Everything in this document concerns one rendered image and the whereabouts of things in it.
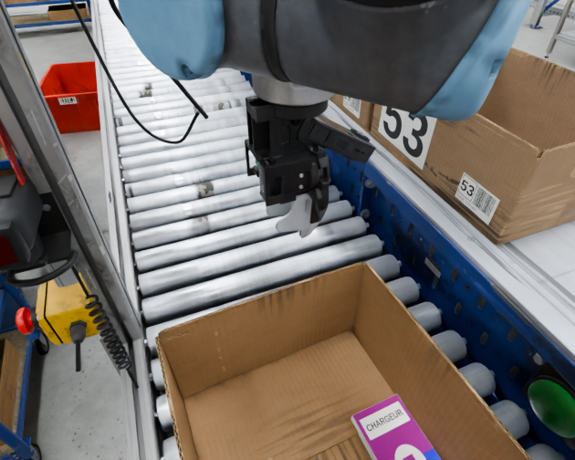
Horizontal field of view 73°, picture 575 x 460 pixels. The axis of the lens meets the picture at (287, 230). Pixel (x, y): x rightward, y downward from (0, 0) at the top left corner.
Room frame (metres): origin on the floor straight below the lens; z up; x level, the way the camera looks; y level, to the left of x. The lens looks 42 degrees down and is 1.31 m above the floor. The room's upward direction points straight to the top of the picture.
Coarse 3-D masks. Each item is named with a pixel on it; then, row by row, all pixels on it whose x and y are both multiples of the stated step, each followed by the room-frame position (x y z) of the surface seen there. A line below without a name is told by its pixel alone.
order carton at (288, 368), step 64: (192, 320) 0.28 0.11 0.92; (256, 320) 0.31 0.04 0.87; (320, 320) 0.35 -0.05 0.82; (384, 320) 0.32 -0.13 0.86; (192, 384) 0.26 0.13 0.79; (256, 384) 0.28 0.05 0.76; (320, 384) 0.28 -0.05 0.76; (384, 384) 0.28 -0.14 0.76; (448, 384) 0.21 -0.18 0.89; (192, 448) 0.17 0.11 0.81; (256, 448) 0.19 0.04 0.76; (320, 448) 0.19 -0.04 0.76; (448, 448) 0.18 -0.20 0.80; (512, 448) 0.14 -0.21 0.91
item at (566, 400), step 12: (540, 384) 0.24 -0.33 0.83; (552, 384) 0.24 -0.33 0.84; (528, 396) 0.24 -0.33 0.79; (540, 396) 0.23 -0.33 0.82; (552, 396) 0.22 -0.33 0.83; (564, 396) 0.22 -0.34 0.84; (540, 408) 0.22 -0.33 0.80; (552, 408) 0.22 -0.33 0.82; (564, 408) 0.21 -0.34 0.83; (540, 420) 0.22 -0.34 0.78; (552, 420) 0.21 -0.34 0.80; (564, 420) 0.20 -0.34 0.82; (564, 432) 0.19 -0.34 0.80
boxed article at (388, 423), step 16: (384, 400) 0.25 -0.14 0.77; (400, 400) 0.25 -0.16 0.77; (352, 416) 0.23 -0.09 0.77; (368, 416) 0.22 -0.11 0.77; (384, 416) 0.22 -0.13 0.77; (400, 416) 0.22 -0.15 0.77; (368, 432) 0.21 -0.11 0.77; (384, 432) 0.21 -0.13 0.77; (400, 432) 0.21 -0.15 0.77; (416, 432) 0.21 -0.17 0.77; (368, 448) 0.19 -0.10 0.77; (384, 448) 0.19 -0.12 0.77; (400, 448) 0.19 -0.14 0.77; (416, 448) 0.19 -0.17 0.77; (432, 448) 0.19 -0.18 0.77
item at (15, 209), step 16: (0, 192) 0.30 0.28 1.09; (16, 192) 0.31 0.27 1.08; (32, 192) 0.33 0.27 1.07; (0, 208) 0.28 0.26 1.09; (16, 208) 0.29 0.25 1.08; (32, 208) 0.31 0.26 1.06; (0, 224) 0.26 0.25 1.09; (16, 224) 0.27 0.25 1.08; (32, 224) 0.29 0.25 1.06; (0, 240) 0.25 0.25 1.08; (16, 240) 0.25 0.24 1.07; (32, 240) 0.27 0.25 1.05; (0, 256) 0.24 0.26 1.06; (16, 256) 0.25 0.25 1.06; (32, 256) 0.29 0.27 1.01; (0, 272) 0.28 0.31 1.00; (16, 272) 0.28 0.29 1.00
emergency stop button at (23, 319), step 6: (18, 312) 0.33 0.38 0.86; (24, 312) 0.33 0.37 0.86; (18, 318) 0.32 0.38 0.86; (24, 318) 0.33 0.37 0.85; (30, 318) 0.33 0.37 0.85; (18, 324) 0.32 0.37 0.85; (24, 324) 0.32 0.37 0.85; (30, 324) 0.32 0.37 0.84; (24, 330) 0.31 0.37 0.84; (30, 330) 0.32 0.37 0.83
